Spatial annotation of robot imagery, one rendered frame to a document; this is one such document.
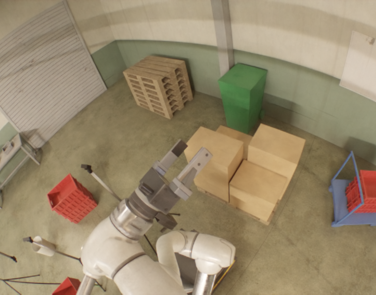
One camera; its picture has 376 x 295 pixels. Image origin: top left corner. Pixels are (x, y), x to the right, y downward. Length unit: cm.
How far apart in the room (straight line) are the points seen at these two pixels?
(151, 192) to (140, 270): 16
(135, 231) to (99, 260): 11
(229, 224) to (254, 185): 83
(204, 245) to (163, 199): 55
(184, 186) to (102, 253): 23
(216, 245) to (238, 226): 195
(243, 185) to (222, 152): 45
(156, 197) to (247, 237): 249
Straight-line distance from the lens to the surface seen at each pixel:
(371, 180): 310
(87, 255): 49
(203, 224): 289
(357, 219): 314
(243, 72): 338
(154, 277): 42
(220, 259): 91
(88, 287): 162
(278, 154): 216
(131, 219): 42
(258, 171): 237
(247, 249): 279
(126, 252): 44
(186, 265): 194
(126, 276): 43
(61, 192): 367
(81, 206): 356
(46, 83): 594
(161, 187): 38
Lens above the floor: 274
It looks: 49 degrees down
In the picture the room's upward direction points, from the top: 17 degrees counter-clockwise
